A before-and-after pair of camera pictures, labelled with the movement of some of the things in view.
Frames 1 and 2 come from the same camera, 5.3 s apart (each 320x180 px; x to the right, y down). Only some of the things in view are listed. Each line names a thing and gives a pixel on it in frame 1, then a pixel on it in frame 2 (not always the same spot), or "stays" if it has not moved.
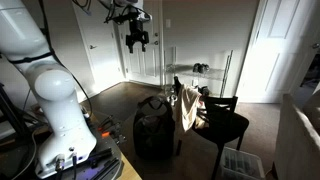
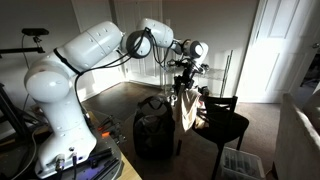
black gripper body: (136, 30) → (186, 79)
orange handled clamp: (112, 130) stays
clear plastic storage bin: (240, 165) stays
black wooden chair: (221, 124) stays
